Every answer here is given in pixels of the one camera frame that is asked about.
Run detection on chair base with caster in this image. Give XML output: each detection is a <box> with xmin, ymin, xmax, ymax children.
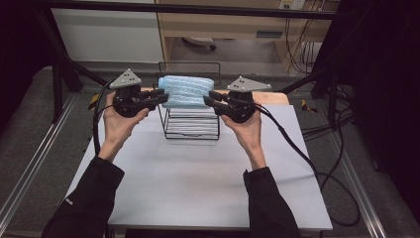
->
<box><xmin>181</xmin><ymin>36</ymin><xmax>218</xmax><ymax>52</ymax></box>

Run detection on wooden table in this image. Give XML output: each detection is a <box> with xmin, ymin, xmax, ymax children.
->
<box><xmin>140</xmin><ymin>86</ymin><xmax>291</xmax><ymax>106</ymax></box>

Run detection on person's right hand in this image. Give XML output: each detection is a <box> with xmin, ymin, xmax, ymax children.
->
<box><xmin>220</xmin><ymin>109</ymin><xmax>267</xmax><ymax>172</ymax></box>

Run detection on white cabinet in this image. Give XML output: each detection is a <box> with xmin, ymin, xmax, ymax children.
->
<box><xmin>51</xmin><ymin>7</ymin><xmax>165</xmax><ymax>64</ymax></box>

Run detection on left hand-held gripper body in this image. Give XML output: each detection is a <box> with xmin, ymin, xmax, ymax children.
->
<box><xmin>108</xmin><ymin>67</ymin><xmax>158</xmax><ymax>119</ymax></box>

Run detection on light wooden desk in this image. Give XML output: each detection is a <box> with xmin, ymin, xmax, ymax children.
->
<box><xmin>155</xmin><ymin>0</ymin><xmax>342</xmax><ymax>72</ymax></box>

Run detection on yellow black tape strip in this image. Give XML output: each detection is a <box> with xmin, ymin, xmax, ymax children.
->
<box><xmin>300</xmin><ymin>98</ymin><xmax>319</xmax><ymax>114</ymax></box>
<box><xmin>87</xmin><ymin>92</ymin><xmax>102</xmax><ymax>111</ymax></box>

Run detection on hanging black cables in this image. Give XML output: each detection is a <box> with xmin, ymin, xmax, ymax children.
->
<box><xmin>282</xmin><ymin>16</ymin><xmax>319</xmax><ymax>75</ymax></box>

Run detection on black wire rack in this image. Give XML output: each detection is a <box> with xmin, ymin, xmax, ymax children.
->
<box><xmin>152</xmin><ymin>60</ymin><xmax>222</xmax><ymax>141</ymax></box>

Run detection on dark curtain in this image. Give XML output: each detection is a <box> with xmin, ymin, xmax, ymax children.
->
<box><xmin>0</xmin><ymin>0</ymin><xmax>53</xmax><ymax>133</ymax></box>
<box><xmin>321</xmin><ymin>0</ymin><xmax>420</xmax><ymax>222</ymax></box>

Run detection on hand-held gripper black cable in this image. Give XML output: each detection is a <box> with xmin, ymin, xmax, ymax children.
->
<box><xmin>91</xmin><ymin>81</ymin><xmax>115</xmax><ymax>157</ymax></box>
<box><xmin>253</xmin><ymin>102</ymin><xmax>362</xmax><ymax>228</ymax></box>

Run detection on black metal frame bar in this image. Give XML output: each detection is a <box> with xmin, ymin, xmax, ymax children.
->
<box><xmin>33</xmin><ymin>0</ymin><xmax>342</xmax><ymax>21</ymax></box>

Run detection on right hand-held gripper black cable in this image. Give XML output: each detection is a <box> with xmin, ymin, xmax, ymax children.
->
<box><xmin>253</xmin><ymin>102</ymin><xmax>362</xmax><ymax>228</ymax></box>

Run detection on white power strip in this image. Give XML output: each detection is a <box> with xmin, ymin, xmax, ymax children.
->
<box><xmin>277</xmin><ymin>0</ymin><xmax>307</xmax><ymax>11</ymax></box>

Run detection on black metal stand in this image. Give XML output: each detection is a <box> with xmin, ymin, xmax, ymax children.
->
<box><xmin>33</xmin><ymin>9</ymin><xmax>117</xmax><ymax>124</ymax></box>
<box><xmin>278</xmin><ymin>64</ymin><xmax>342</xmax><ymax>131</ymax></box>

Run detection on light blue towel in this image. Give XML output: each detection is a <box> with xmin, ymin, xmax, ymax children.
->
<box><xmin>157</xmin><ymin>74</ymin><xmax>216</xmax><ymax>110</ymax></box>

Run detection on left hand-held gripper black cable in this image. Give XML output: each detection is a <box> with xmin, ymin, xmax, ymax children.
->
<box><xmin>91</xmin><ymin>81</ymin><xmax>115</xmax><ymax>157</ymax></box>

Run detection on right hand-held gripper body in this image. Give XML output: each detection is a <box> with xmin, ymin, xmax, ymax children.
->
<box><xmin>213</xmin><ymin>75</ymin><xmax>272</xmax><ymax>124</ymax></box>

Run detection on aluminium floor rail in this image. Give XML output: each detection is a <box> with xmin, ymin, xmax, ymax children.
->
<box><xmin>0</xmin><ymin>93</ymin><xmax>79</xmax><ymax>226</ymax></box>
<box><xmin>329</xmin><ymin>131</ymin><xmax>388</xmax><ymax>238</ymax></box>

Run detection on white table board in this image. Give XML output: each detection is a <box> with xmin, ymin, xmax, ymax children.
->
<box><xmin>65</xmin><ymin>104</ymin><xmax>334</xmax><ymax>232</ymax></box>

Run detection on person's left hand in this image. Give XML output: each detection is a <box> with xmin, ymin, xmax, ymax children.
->
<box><xmin>97</xmin><ymin>100</ymin><xmax>151</xmax><ymax>164</ymax></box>

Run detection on black floor cables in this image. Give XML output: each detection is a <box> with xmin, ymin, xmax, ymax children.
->
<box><xmin>300</xmin><ymin>82</ymin><xmax>356</xmax><ymax>142</ymax></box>

